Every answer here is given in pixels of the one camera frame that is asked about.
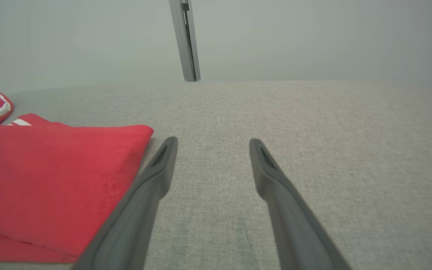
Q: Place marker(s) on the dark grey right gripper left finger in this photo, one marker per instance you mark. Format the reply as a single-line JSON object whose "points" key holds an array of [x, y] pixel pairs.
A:
{"points": [[133, 210]]}

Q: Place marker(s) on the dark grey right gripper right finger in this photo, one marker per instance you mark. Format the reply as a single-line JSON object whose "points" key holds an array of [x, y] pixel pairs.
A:
{"points": [[294, 225]]}

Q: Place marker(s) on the red jersey with white sleeves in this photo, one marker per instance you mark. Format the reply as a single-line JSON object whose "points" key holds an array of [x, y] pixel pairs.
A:
{"points": [[51, 180]]}

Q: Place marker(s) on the grey metal partition post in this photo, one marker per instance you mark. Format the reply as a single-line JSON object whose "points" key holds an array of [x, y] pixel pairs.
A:
{"points": [[186, 41]]}

